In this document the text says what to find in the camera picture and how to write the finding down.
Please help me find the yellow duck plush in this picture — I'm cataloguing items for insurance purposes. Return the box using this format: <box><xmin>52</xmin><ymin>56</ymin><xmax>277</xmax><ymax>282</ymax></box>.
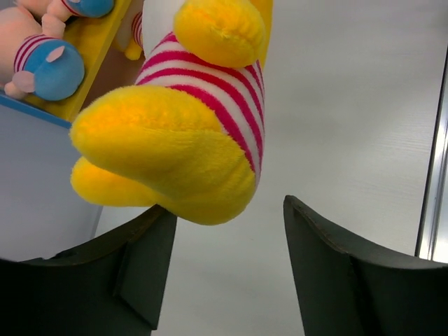
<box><xmin>70</xmin><ymin>1</ymin><xmax>274</xmax><ymax>225</ymax></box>
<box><xmin>115</xmin><ymin>10</ymin><xmax>143</xmax><ymax>60</ymax></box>

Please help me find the blue yellow toy shelf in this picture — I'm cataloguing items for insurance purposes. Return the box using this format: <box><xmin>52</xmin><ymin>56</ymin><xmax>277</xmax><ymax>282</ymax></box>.
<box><xmin>1</xmin><ymin>1</ymin><xmax>143</xmax><ymax>121</ymax></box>

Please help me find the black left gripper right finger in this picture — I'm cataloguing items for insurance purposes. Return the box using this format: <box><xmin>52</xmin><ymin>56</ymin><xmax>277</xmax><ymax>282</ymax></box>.
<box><xmin>283</xmin><ymin>195</ymin><xmax>447</xmax><ymax>336</ymax></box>

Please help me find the boy doll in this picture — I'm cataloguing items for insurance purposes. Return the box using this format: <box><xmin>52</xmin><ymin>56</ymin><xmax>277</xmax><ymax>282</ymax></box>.
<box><xmin>15</xmin><ymin>0</ymin><xmax>115</xmax><ymax>39</ymax></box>
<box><xmin>1</xmin><ymin>6</ymin><xmax>85</xmax><ymax>101</ymax></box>

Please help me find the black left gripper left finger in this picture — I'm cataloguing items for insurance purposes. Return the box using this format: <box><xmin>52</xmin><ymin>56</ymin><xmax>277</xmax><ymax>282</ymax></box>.
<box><xmin>1</xmin><ymin>206</ymin><xmax>177</xmax><ymax>335</ymax></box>

